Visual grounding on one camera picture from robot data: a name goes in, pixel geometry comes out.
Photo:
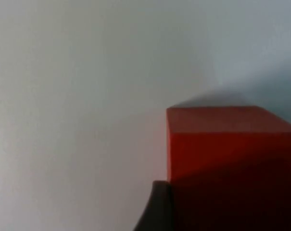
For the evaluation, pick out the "red cube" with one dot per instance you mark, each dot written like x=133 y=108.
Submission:
x=231 y=168

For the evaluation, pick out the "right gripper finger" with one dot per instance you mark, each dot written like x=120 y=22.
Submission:
x=157 y=209

